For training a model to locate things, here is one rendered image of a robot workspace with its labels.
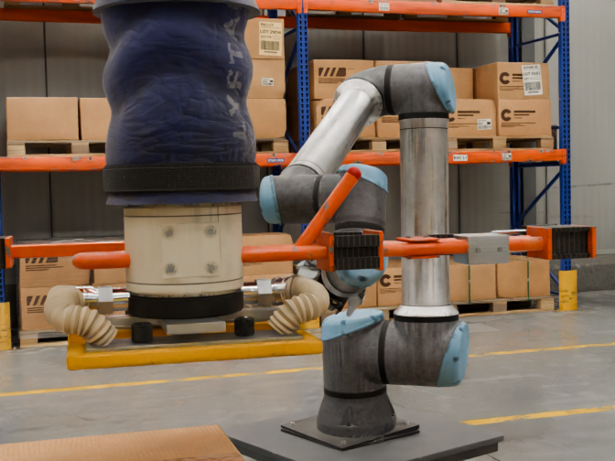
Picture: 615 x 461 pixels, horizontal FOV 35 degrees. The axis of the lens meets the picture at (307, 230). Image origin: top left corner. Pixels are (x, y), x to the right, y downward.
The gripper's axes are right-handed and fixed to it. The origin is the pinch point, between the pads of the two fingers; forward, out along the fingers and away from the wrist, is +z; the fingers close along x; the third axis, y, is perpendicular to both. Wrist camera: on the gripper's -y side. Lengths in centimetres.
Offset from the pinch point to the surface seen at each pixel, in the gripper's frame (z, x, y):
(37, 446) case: -36, -31, 56
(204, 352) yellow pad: -67, -16, 33
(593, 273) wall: 827, 331, -373
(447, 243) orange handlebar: -57, 8, 0
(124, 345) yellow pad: -66, -25, 38
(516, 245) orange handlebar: -57, 18, -6
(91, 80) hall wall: 719, -244, -234
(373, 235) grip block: -60, -3, 5
